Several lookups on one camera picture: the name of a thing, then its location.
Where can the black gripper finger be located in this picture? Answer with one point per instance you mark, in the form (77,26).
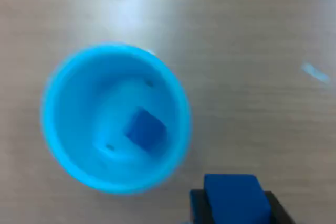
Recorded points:
(198,205)
(281,208)

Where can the blue cube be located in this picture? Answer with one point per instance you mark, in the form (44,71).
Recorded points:
(147,129)
(233,197)

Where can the blue plastic cup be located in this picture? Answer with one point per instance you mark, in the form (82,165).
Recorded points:
(78,103)

